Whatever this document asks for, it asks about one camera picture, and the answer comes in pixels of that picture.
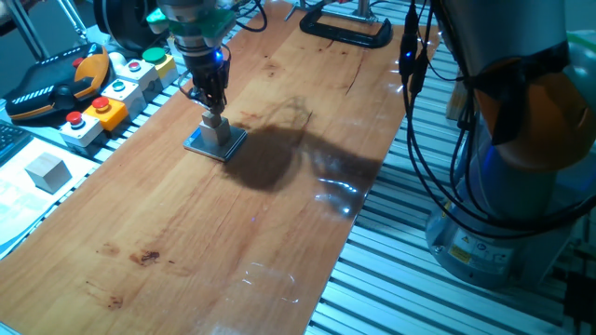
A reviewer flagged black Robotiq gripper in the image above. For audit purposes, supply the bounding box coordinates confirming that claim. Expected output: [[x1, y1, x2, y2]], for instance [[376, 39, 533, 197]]
[[185, 51, 233, 116]]

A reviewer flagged small wooden cube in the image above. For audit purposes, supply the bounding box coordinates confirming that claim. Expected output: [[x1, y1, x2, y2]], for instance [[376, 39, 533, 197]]
[[201, 110, 223, 129]]

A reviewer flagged medium wooden cube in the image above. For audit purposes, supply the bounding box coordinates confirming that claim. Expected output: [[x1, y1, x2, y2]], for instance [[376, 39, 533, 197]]
[[198, 116, 233, 148]]

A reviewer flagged silver pocket scale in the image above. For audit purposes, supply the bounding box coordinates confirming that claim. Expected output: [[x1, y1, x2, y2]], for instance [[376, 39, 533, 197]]
[[183, 123, 249, 163]]

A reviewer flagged white rounded plastic object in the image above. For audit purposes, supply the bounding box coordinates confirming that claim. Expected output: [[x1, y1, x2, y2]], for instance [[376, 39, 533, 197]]
[[107, 50, 128, 72]]

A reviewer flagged yellow box green button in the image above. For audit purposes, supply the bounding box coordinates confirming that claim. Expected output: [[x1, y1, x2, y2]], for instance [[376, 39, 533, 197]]
[[142, 46, 181, 88]]

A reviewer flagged green wrist flange plate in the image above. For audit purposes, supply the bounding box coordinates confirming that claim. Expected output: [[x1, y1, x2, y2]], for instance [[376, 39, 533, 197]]
[[167, 7, 237, 42]]

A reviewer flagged white box small red button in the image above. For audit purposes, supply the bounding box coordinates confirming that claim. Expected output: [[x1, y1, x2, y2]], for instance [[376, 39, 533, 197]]
[[115, 59, 164, 101]]

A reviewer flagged white box green button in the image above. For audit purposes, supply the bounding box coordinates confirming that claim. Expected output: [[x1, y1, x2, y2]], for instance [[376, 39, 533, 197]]
[[101, 77, 148, 117]]

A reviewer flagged yellow box red button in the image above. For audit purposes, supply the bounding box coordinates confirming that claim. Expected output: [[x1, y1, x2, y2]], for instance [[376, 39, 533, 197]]
[[82, 96, 129, 132]]

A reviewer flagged black filament spool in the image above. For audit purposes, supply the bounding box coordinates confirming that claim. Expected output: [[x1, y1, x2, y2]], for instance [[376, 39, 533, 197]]
[[92, 0, 162, 52]]

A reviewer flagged white box large red button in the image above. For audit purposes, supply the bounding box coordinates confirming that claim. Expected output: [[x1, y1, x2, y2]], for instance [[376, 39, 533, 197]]
[[59, 110, 104, 149]]

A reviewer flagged glossy wooden board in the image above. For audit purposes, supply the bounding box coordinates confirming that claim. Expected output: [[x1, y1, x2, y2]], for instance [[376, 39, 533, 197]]
[[0, 0, 441, 335]]

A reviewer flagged black C clamp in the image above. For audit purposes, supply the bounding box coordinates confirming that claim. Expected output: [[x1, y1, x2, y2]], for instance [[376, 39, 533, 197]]
[[299, 7, 394, 49]]

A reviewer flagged grey metal rod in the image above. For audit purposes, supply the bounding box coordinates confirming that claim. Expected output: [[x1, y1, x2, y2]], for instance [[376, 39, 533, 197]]
[[59, 0, 90, 44], [7, 0, 51, 60]]

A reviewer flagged black orange teach pendant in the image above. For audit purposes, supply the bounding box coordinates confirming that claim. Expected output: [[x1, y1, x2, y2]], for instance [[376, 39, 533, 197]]
[[3, 42, 112, 123]]

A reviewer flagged large wooden cube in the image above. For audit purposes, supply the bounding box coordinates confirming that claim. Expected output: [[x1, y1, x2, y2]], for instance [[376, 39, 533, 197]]
[[23, 152, 74, 195]]

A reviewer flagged black computer keyboard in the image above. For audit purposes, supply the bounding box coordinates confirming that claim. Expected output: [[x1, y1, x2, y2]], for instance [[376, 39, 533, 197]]
[[0, 119, 34, 167]]

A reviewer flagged white paper sheet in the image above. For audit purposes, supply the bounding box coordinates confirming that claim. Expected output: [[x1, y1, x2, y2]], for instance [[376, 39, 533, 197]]
[[0, 137, 102, 255]]

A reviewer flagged teal wrist bracket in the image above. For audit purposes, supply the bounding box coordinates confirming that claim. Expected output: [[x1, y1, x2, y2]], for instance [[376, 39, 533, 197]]
[[145, 7, 169, 34]]

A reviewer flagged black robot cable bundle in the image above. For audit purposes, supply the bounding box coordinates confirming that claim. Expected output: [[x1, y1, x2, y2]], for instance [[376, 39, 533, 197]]
[[227, 0, 596, 241]]

